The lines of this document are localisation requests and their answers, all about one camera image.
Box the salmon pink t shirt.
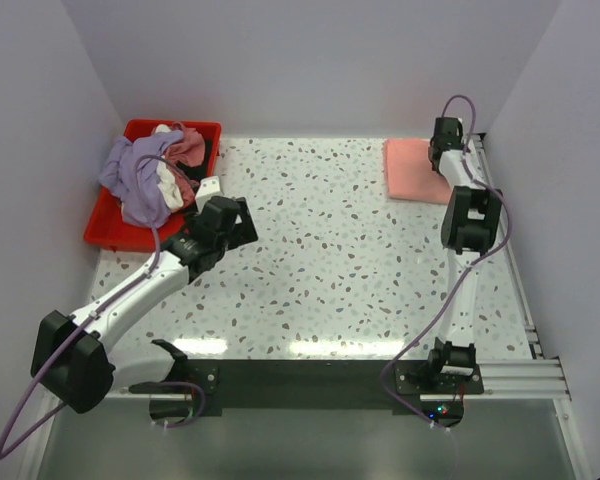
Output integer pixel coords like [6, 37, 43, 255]
[383, 138, 451, 205]

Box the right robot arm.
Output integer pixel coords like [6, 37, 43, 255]
[425, 116, 502, 393]

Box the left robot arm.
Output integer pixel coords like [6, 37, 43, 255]
[31, 196, 258, 413]

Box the white t shirt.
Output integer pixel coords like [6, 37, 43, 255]
[156, 139, 193, 212]

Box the black t shirt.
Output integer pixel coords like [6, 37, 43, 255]
[176, 139, 217, 182]

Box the dusty rose t shirt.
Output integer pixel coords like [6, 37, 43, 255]
[165, 122, 206, 207]

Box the red plastic bin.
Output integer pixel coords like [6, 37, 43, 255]
[83, 118, 222, 253]

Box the lavender t shirt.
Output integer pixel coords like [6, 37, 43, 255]
[98, 131, 183, 228]

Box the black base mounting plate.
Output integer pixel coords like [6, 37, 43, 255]
[128, 357, 484, 429]

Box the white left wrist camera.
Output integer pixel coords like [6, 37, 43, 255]
[195, 176, 224, 212]

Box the aluminium frame rail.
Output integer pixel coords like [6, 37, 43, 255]
[32, 138, 586, 479]

